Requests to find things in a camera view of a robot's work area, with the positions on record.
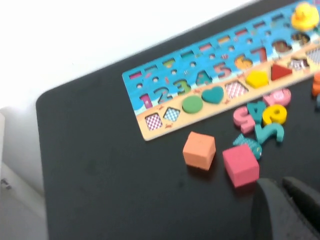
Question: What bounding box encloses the teal number two piece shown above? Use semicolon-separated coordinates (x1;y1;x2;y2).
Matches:
254;122;286;144

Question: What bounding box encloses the teal wooden fish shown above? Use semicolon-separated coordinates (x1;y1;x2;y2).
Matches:
232;133;263;160

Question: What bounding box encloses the yellow pentagon piece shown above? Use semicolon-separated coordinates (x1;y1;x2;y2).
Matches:
245;70;270;89

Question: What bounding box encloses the green circle piece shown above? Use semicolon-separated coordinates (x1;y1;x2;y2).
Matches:
181;95;204;114

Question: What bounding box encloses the teal heart piece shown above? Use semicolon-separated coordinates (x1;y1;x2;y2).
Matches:
201;86;225;104

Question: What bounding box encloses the pink number five piece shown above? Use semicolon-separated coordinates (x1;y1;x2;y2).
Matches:
233;106;256;133

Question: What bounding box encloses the teal number four piece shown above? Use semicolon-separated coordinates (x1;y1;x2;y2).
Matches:
246;99;270;126

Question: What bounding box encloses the orange wooden cube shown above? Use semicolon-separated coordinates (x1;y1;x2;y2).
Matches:
182;131;216;172

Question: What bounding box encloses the yellow rubber duck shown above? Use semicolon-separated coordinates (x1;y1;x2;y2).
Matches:
291;2;318;32

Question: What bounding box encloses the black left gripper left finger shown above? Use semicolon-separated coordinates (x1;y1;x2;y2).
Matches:
250;177;318;240

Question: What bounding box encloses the magenta wooden cube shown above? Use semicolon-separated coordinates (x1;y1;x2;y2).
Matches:
222;144;260;189

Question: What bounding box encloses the colourful wooden number puzzle board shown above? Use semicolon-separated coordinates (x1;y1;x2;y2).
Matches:
121;0;320;142

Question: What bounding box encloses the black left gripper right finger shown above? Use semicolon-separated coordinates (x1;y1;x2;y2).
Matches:
282;176;320;240

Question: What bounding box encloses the red triangle piece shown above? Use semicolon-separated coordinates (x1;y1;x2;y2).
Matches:
270;63;293;81

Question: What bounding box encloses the yellow number six piece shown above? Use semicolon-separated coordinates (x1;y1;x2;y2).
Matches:
261;104;288;126

